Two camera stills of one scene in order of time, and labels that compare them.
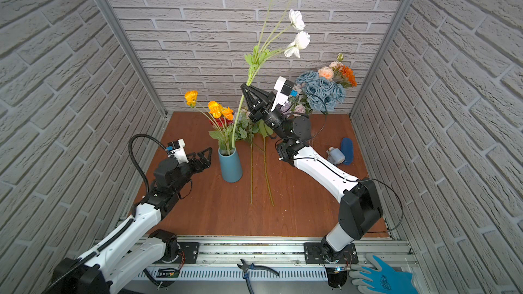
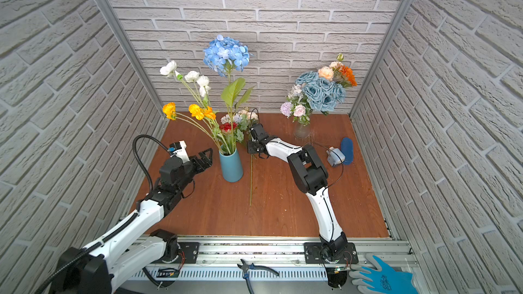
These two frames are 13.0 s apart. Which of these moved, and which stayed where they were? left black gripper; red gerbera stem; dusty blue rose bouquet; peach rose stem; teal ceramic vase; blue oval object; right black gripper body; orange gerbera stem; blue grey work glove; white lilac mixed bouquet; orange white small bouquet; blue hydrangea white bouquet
Moved: right black gripper body; orange white small bouquet; red gerbera stem; blue hydrangea white bouquet
Stayed: blue grey work glove; blue oval object; white lilac mixed bouquet; teal ceramic vase; peach rose stem; dusty blue rose bouquet; left black gripper; orange gerbera stem
